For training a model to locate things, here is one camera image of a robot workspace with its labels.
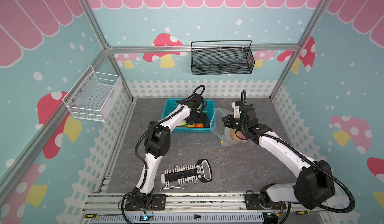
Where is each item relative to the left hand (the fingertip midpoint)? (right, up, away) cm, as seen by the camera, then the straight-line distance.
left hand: (199, 122), depth 97 cm
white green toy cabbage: (-11, -1, +3) cm, 11 cm away
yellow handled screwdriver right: (+49, -41, -26) cm, 69 cm away
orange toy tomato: (0, -2, +1) cm, 3 cm away
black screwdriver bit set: (-10, -29, -16) cm, 34 cm away
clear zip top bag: (+12, -2, -5) cm, 13 cm away
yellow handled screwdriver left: (-49, -43, -26) cm, 70 cm away
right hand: (+12, +4, -15) cm, 19 cm away
